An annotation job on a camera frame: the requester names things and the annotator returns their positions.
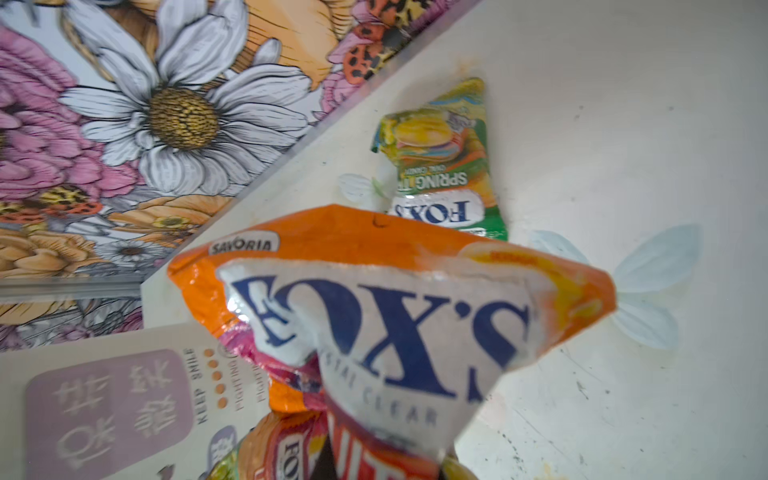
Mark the orange Fox's fruits bag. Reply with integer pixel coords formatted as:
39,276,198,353
208,411,328,480
167,205,617,479

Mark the green Fox's spring tea bag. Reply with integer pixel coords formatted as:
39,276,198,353
371,78,508,241

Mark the white flower-print paper bag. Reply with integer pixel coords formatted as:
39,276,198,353
1,323,269,479

